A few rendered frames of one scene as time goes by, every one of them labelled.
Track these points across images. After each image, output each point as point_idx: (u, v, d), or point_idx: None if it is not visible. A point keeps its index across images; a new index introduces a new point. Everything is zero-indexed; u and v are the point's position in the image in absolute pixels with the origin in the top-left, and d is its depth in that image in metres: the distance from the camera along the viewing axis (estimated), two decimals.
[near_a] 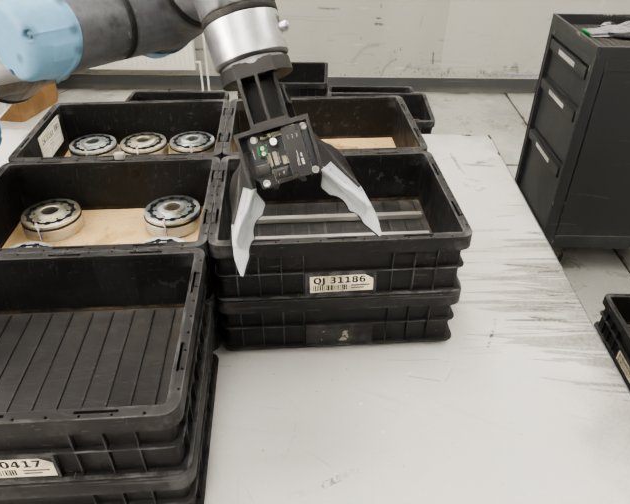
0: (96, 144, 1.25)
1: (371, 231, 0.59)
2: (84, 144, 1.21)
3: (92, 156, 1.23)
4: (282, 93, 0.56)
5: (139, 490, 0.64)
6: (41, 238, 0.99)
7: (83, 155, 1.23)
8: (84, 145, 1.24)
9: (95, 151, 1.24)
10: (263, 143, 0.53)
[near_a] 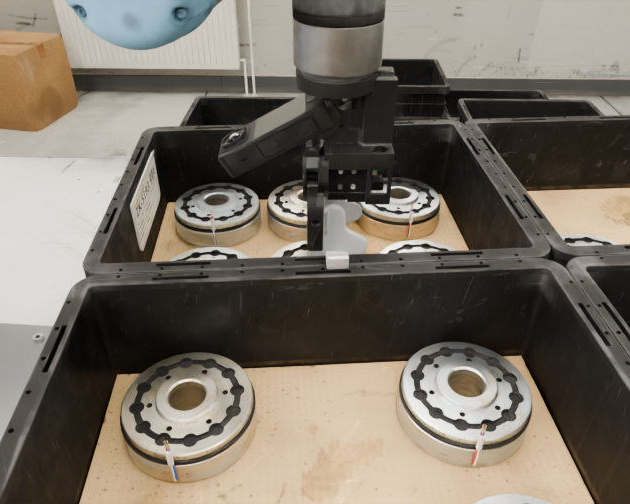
0: (227, 207, 0.66)
1: None
2: (212, 211, 0.62)
3: (223, 231, 0.64)
4: None
5: None
6: (176, 477, 0.40)
7: (207, 229, 0.64)
8: (204, 209, 0.66)
9: (227, 220, 0.65)
10: None
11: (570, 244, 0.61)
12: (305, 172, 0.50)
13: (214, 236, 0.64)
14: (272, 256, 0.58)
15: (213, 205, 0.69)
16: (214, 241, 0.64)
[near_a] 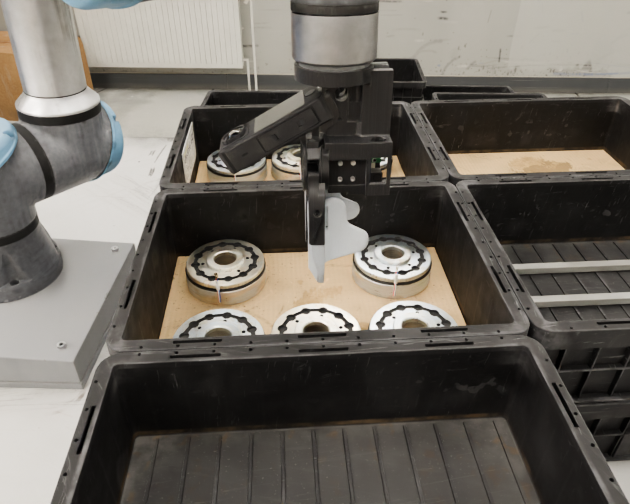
0: None
1: None
2: None
3: (241, 176, 0.94)
4: None
5: None
6: (220, 299, 0.69)
7: (230, 175, 0.93)
8: None
9: (243, 169, 0.94)
10: None
11: None
12: (306, 164, 0.51)
13: (235, 179, 0.93)
14: (276, 321, 0.63)
15: None
16: None
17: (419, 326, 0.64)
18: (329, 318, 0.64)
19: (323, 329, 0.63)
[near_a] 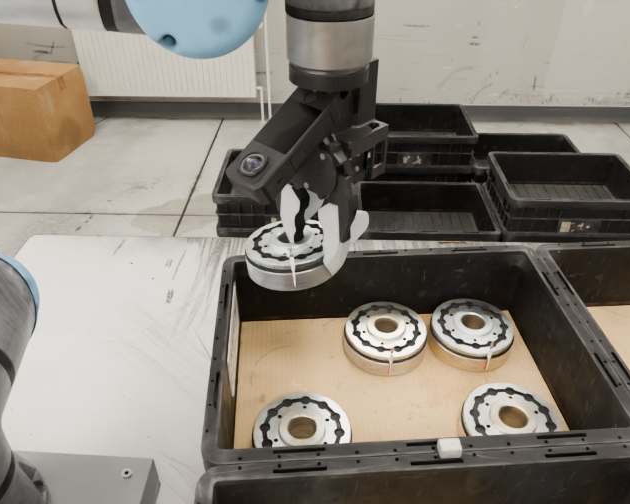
0: (304, 244, 0.59)
1: None
2: (292, 248, 0.56)
3: (303, 270, 0.57)
4: (307, 94, 0.52)
5: None
6: None
7: (285, 270, 0.57)
8: (279, 248, 0.59)
9: (306, 258, 0.58)
10: None
11: None
12: (335, 168, 0.51)
13: (294, 276, 0.57)
14: None
15: None
16: (294, 282, 0.57)
17: None
18: None
19: None
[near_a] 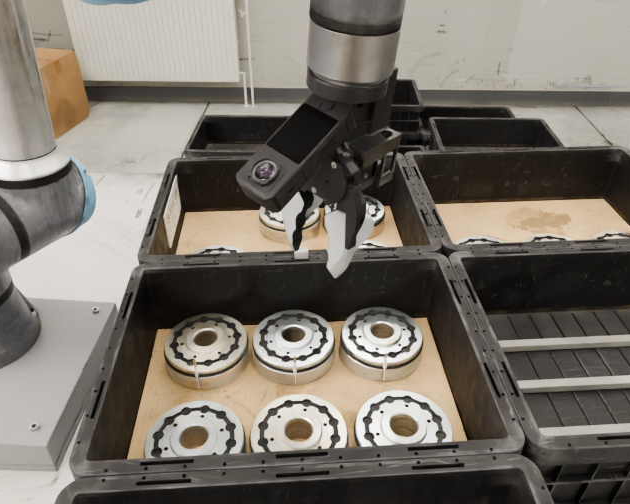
0: (305, 344, 0.68)
1: (298, 245, 0.61)
2: (295, 356, 0.64)
3: (303, 371, 0.66)
4: (323, 98, 0.51)
5: None
6: (199, 385, 0.66)
7: (288, 370, 0.66)
8: (283, 346, 0.68)
9: (306, 359, 0.67)
10: None
11: (470, 243, 0.86)
12: (346, 178, 0.50)
13: (295, 376, 0.66)
14: (257, 416, 0.60)
15: (288, 336, 0.71)
16: (294, 381, 0.66)
17: (408, 421, 0.60)
18: (313, 413, 0.60)
19: (306, 425, 0.60)
